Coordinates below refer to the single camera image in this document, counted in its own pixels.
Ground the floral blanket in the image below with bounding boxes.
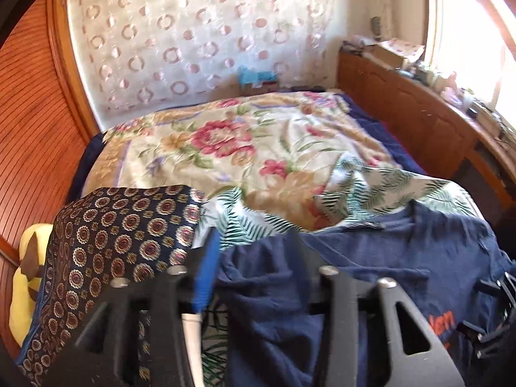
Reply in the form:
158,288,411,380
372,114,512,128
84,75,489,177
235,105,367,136
94,91,388,230

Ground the palm leaf print sheet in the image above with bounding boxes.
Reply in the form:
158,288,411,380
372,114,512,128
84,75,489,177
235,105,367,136
191,157,482,387

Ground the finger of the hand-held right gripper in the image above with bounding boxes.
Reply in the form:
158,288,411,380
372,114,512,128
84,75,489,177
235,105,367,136
479,271,516,306
461,320,511,360

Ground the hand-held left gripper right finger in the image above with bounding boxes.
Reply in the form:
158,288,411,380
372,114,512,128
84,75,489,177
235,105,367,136
289,234,465,387

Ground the cardboard box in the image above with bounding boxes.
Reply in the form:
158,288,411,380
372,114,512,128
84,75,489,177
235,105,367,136
373,38,425,69

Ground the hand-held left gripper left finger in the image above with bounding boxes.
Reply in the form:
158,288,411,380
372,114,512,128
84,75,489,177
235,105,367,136
48,232,222,387

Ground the white circle pattern curtain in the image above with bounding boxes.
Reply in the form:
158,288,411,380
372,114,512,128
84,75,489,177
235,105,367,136
66,0,347,115

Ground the navy blue t-shirt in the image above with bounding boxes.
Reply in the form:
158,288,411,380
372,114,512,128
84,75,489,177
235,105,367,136
215,199,512,387

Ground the window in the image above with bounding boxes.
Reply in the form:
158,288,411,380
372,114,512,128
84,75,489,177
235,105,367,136
427,0,516,130

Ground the wooden cabinet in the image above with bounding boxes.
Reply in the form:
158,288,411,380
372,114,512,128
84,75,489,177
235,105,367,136
336,50,516,210

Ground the small blue object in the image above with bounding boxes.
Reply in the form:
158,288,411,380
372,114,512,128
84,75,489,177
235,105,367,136
237,66,279,87

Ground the navy medallion print cloth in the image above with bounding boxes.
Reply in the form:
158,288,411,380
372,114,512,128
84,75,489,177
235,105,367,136
18,184,208,387

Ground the wooden louvred wardrobe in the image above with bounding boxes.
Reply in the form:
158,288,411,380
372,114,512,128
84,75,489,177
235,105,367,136
0,0,101,355

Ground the yellow plush toy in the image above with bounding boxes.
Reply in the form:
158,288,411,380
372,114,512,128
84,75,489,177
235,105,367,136
8,223,55,343

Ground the clutter of small desk items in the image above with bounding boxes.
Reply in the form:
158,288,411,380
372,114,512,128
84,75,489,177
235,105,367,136
415,60,516,143

